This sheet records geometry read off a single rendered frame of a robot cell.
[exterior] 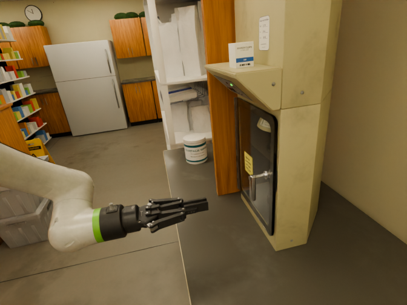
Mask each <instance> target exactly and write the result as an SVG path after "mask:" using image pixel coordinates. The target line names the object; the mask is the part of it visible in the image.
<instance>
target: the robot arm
mask: <svg viewBox="0 0 407 305"><path fill-rule="evenodd" d="M0 186H1V187H5V188H9V189H14V190H17V191H21V192H26V193H29V194H33V195H36V196H39V197H44V198H47V199H50V200H52V201H53V211H52V215H51V220H50V225H49V229H48V240H49V242H50V244H51V245H52V246H53V247H54V248H55V249H56V250H58V251H60V252H75V251H78V250H80V249H82V248H84V247H87V246H89V245H92V244H96V243H101V242H105V241H110V240H115V239H118V238H124V237H126V236H127V233H128V234H129V233H132V232H137V231H140V230H141V228H149V229H150V231H151V233H155V232H156V231H158V230H160V229H162V228H166V227H168V226H171V225H175V224H177V223H180V222H182V221H185V219H186V217H187V215H189V214H194V213H197V212H202V211H207V210H208V201H207V198H206V197H203V198H197V199H194V200H187V201H184V200H183V199H180V197H176V198H163V199H152V198H151V199H149V200H148V201H149V203H148V204H147V205H143V206H141V207H138V205H130V206H123V205H122V204H119V205H113V203H109V206H108V207H104V208H98V209H93V193H94V183H93V180H92V178H91V177H90V176H89V175H88V174H87V173H85V172H83V171H79V170H75V169H71V168H67V167H64V166H60V165H55V164H53V163H52V162H48V161H46V160H43V159H40V158H37V157H35V156H32V155H29V154H27V153H24V152H22V151H19V150H17V149H14V148H12V147H10V146H7V145H5V144H3V143H1V142H0Z"/></svg>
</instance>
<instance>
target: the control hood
mask: <svg viewBox="0 0 407 305"><path fill-rule="evenodd" d="M204 67H205V69H206V70H207V71H209V72H210V73H211V74H212V75H213V76H214V75H215V76H218V77H221V78H223V79H226V80H229V81H231V82H232V83H233V84H235V86H237V87H238V88H239V89H240V90H241V91H243V92H244V93H245V94H246V95H247V96H248V97H249V98H250V99H251V100H252V102H254V103H257V104H259V105H261V106H263V107H265V108H267V109H269V110H271V111H274V110H279V109H280V104H281V87H282V68H281V67H273V66H268V65H259V64H254V66H253V67H244V68H231V67H230V63H229V62H224V63H218V64H208V65H205V66H204ZM217 80H218V79H217ZM223 85H224V84H223ZM228 89H229V88H228ZM229 90H230V89H229Z"/></svg>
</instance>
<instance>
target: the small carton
mask: <svg viewBox="0 0 407 305"><path fill-rule="evenodd" d="M228 49H229V63H230V67H231V68H244V67H253V66H254V41H251V42H238V43H232V44H228Z"/></svg>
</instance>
